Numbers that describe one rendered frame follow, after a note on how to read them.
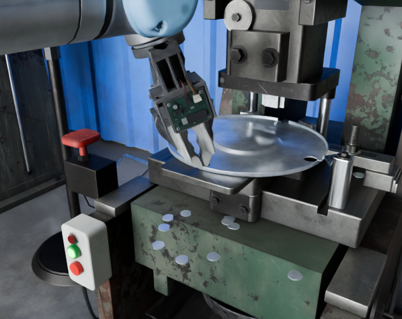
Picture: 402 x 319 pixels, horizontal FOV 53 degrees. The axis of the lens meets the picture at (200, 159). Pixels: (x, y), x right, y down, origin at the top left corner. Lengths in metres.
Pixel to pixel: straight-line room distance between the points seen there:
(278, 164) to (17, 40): 0.47
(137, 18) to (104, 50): 2.41
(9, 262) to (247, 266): 1.30
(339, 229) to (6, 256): 1.48
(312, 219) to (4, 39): 0.57
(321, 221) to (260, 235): 0.11
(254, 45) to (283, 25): 0.06
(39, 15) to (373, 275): 0.58
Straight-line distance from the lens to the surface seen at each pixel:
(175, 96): 0.52
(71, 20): 0.32
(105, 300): 0.95
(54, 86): 1.50
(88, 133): 0.88
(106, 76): 2.78
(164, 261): 0.85
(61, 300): 1.62
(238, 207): 0.75
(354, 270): 0.69
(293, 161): 0.68
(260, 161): 0.67
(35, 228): 2.05
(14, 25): 0.30
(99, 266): 0.84
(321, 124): 0.88
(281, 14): 0.73
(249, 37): 0.72
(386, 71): 0.95
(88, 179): 0.86
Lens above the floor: 1.06
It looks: 24 degrees down
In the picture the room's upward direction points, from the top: straight up
